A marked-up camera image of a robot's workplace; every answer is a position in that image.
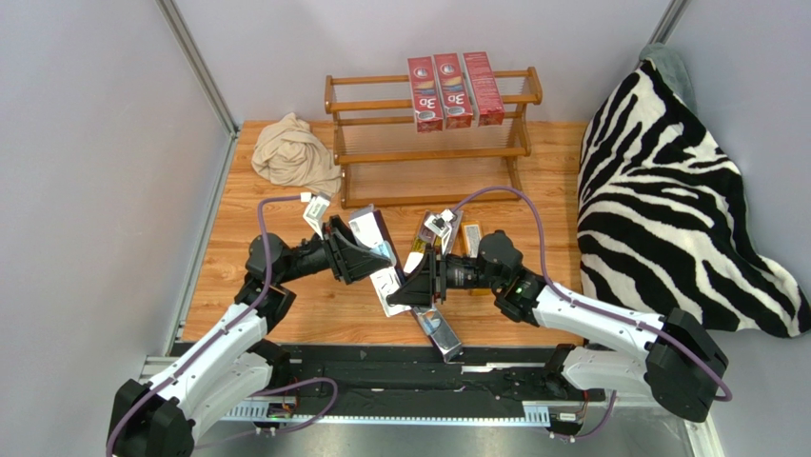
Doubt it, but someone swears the red 3D toothpaste box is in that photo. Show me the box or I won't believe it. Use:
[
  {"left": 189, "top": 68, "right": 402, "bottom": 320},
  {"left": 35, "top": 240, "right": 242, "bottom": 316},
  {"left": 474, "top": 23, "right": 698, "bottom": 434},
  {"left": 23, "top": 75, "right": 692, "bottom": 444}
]
[
  {"left": 433, "top": 53, "right": 474, "bottom": 129},
  {"left": 407, "top": 56, "right": 444, "bottom": 133}
]

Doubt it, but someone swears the silver blue Sensitive toothpaste box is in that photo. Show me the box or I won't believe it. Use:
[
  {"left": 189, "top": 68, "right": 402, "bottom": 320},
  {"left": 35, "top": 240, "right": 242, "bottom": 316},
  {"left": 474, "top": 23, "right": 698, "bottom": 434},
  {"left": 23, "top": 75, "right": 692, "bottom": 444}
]
[{"left": 349, "top": 205, "right": 411, "bottom": 317}]

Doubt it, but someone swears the aluminium frame post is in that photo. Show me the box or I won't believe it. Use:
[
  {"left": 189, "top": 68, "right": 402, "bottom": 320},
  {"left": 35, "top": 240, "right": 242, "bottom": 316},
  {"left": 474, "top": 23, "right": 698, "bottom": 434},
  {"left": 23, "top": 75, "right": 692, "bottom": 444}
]
[{"left": 155, "top": 0, "right": 240, "bottom": 138}]

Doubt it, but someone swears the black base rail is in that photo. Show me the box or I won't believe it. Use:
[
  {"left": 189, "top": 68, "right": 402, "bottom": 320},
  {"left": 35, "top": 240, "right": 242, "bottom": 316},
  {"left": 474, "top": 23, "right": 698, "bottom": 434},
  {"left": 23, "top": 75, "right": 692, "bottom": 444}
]
[{"left": 221, "top": 344, "right": 628, "bottom": 432}]

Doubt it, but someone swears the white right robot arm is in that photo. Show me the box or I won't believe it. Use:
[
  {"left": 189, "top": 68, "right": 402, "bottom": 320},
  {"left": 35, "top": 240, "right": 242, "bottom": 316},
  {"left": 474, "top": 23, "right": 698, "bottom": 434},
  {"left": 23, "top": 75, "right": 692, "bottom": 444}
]
[{"left": 386, "top": 230, "right": 731, "bottom": 423}]

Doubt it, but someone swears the silver gold toothpaste box left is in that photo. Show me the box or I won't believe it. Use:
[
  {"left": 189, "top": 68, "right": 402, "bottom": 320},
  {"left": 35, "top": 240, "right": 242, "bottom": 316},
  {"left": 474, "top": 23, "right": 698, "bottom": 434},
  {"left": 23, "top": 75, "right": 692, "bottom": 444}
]
[{"left": 403, "top": 210, "right": 436, "bottom": 273}]

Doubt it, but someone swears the silver gold toothpaste box right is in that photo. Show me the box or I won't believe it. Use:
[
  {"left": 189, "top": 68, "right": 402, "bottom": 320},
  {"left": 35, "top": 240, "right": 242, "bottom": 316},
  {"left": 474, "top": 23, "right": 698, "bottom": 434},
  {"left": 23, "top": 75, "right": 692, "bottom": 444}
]
[{"left": 441, "top": 209, "right": 464, "bottom": 255}]

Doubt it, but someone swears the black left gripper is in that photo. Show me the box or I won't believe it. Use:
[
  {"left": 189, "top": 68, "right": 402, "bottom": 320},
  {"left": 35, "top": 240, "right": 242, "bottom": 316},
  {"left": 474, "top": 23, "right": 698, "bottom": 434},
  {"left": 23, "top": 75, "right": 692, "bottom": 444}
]
[{"left": 276, "top": 215, "right": 390, "bottom": 285}]

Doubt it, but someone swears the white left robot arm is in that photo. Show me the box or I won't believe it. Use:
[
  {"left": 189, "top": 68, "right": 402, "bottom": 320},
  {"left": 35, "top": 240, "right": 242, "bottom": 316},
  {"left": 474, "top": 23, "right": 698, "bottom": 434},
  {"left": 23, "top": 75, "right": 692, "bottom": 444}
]
[{"left": 106, "top": 209, "right": 399, "bottom": 456}]

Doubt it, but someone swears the wooden two-tier shelf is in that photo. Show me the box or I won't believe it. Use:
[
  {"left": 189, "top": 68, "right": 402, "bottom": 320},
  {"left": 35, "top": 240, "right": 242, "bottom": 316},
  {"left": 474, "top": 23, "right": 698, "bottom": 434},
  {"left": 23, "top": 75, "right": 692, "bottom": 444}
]
[{"left": 324, "top": 67, "right": 544, "bottom": 209}]

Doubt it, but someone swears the beige crumpled cloth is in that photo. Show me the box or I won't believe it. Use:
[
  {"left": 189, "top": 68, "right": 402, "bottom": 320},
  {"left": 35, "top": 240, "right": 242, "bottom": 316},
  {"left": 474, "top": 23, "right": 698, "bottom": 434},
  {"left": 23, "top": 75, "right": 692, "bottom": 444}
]
[{"left": 251, "top": 112, "right": 341, "bottom": 196}]

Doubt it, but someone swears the zebra print blanket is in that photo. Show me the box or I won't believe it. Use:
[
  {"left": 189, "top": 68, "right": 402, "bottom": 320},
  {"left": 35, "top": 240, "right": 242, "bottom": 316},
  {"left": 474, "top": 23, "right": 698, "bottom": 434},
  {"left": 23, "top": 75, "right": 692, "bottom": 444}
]
[{"left": 577, "top": 61, "right": 810, "bottom": 339}]

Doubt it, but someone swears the silver purple R&O toothpaste box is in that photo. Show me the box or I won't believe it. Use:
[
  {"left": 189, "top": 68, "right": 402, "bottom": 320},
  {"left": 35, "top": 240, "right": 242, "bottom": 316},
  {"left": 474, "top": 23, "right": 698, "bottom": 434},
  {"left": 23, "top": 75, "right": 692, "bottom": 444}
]
[{"left": 411, "top": 308, "right": 464, "bottom": 364}]

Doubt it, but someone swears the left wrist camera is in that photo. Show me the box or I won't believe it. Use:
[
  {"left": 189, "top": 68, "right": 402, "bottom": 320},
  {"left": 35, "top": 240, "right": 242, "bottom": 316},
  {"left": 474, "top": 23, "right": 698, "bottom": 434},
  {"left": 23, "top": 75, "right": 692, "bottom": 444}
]
[{"left": 300, "top": 191, "right": 331, "bottom": 238}]

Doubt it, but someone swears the silver gold toothpaste box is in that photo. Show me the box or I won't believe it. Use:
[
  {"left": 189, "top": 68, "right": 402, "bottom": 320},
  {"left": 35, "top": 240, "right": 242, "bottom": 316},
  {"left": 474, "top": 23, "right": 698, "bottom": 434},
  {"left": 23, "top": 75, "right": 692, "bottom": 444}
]
[
  {"left": 441, "top": 209, "right": 464, "bottom": 255},
  {"left": 403, "top": 210, "right": 436, "bottom": 273}
]

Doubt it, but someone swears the orange toothpaste box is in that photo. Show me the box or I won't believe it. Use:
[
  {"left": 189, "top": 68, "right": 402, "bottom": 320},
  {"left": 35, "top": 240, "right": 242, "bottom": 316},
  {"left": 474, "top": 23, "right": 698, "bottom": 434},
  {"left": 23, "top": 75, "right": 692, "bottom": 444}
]
[{"left": 461, "top": 221, "right": 491, "bottom": 296}]

